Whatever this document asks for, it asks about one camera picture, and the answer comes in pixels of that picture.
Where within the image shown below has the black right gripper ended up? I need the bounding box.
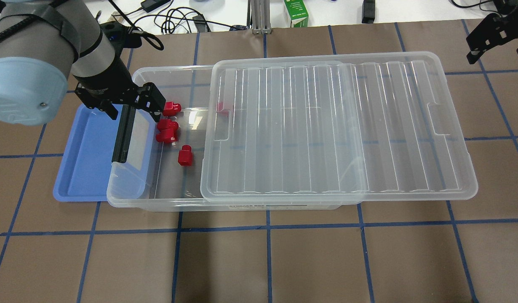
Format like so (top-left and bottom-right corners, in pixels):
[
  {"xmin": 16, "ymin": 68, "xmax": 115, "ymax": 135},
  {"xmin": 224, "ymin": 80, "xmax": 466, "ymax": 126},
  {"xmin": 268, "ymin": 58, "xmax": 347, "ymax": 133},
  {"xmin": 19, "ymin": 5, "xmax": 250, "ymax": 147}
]
[{"xmin": 466, "ymin": 0, "xmax": 518, "ymax": 64}]

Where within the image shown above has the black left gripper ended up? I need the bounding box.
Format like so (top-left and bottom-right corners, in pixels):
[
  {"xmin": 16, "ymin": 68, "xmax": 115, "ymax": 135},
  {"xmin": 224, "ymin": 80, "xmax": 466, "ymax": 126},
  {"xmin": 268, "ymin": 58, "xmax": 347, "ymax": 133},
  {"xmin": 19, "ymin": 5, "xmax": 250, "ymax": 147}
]
[{"xmin": 75, "ymin": 59, "xmax": 166, "ymax": 120}]

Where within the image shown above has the red block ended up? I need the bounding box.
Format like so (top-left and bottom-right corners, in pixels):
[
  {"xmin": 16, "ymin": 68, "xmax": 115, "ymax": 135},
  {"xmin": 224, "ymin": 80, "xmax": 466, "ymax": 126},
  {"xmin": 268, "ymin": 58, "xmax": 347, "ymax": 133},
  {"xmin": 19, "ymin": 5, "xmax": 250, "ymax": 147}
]
[
  {"xmin": 178, "ymin": 144, "xmax": 194, "ymax": 167},
  {"xmin": 155, "ymin": 129, "xmax": 178, "ymax": 144},
  {"xmin": 156, "ymin": 119, "xmax": 179, "ymax": 131},
  {"xmin": 162, "ymin": 101, "xmax": 182, "ymax": 117},
  {"xmin": 216, "ymin": 101, "xmax": 234, "ymax": 117}
]

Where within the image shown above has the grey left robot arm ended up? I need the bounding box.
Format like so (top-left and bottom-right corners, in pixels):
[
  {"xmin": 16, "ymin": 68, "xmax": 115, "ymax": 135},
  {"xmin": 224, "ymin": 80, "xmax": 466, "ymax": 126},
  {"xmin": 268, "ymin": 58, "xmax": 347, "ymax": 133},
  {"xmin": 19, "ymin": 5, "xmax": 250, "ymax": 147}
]
[{"xmin": 0, "ymin": 0, "xmax": 166, "ymax": 126}]

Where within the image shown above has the red block top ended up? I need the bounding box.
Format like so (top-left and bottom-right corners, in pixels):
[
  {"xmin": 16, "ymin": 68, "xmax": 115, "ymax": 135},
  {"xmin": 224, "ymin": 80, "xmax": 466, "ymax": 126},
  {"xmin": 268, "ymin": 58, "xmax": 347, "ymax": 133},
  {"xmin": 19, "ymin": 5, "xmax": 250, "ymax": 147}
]
[{"xmin": 162, "ymin": 101, "xmax": 182, "ymax": 117}]

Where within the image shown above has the clear plastic storage box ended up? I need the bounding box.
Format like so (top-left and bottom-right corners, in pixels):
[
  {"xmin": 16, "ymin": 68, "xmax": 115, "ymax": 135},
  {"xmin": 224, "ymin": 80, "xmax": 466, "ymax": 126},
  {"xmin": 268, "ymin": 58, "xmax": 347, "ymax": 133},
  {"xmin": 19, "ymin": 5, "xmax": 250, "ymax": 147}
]
[{"xmin": 109, "ymin": 56, "xmax": 366, "ymax": 212}]

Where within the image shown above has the red block bottom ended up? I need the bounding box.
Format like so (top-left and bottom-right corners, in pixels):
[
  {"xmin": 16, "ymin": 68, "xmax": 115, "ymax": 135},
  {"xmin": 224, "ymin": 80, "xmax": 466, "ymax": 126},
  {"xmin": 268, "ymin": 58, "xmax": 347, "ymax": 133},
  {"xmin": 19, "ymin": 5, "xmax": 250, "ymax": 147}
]
[{"xmin": 178, "ymin": 144, "xmax": 194, "ymax": 167}]

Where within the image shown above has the blue plastic tray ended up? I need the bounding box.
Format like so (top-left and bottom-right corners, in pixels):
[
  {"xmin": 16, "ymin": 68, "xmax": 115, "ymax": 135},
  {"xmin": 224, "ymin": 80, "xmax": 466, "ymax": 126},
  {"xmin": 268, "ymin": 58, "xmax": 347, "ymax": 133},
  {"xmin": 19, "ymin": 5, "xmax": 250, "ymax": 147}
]
[{"xmin": 53, "ymin": 106, "xmax": 157, "ymax": 202}]

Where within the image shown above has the red block under lid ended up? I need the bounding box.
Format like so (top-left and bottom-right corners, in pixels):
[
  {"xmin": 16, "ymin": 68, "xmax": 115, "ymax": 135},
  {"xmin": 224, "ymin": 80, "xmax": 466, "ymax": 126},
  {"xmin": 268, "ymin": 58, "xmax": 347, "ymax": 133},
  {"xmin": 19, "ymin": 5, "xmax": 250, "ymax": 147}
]
[{"xmin": 216, "ymin": 101, "xmax": 234, "ymax": 117}]

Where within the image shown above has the clear plastic box lid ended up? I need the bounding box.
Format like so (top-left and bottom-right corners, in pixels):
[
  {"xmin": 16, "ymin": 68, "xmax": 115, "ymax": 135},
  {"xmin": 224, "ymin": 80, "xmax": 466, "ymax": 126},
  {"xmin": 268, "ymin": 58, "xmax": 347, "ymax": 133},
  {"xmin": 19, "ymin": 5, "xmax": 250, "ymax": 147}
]
[{"xmin": 200, "ymin": 51, "xmax": 478, "ymax": 207}]

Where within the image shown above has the black power adapter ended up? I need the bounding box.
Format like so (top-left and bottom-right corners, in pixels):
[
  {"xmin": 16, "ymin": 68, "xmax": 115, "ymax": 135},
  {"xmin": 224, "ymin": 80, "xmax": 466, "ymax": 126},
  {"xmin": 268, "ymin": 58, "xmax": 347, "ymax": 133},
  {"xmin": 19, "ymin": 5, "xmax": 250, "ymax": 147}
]
[{"xmin": 140, "ymin": 0, "xmax": 172, "ymax": 12}]

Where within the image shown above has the black device on table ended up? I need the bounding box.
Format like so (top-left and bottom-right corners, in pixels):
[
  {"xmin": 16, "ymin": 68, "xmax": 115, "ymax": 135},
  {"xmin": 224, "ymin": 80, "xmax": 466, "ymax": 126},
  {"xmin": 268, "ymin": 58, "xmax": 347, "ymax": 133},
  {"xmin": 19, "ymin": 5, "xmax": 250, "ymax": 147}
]
[{"xmin": 361, "ymin": 0, "xmax": 375, "ymax": 24}]

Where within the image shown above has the green white carton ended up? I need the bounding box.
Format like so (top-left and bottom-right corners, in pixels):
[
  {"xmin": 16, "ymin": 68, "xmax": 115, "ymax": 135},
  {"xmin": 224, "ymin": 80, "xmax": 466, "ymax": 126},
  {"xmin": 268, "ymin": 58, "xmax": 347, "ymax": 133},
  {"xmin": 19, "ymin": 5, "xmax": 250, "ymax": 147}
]
[{"xmin": 283, "ymin": 0, "xmax": 309, "ymax": 28}]

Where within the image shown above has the black box latch handle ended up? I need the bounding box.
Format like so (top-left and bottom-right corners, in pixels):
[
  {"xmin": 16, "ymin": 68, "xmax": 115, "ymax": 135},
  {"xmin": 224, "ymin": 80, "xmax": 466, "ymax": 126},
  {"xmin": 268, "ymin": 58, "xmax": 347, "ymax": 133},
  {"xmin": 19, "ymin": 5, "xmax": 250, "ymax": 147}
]
[{"xmin": 112, "ymin": 105, "xmax": 136, "ymax": 163}]

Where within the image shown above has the black tangled cable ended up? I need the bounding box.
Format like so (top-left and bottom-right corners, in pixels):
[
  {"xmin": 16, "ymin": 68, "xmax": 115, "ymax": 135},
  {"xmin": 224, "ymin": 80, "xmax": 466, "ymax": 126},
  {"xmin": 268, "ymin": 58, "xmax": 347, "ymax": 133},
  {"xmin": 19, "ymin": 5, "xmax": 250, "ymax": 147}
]
[{"xmin": 107, "ymin": 0, "xmax": 243, "ymax": 35}]

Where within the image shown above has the aluminium extrusion post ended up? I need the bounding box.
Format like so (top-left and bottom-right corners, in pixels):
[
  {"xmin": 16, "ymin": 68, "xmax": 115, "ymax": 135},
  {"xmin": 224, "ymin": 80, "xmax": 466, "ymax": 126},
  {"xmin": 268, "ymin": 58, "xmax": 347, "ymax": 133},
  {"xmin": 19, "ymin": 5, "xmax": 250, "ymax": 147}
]
[{"xmin": 247, "ymin": 0, "xmax": 272, "ymax": 35}]

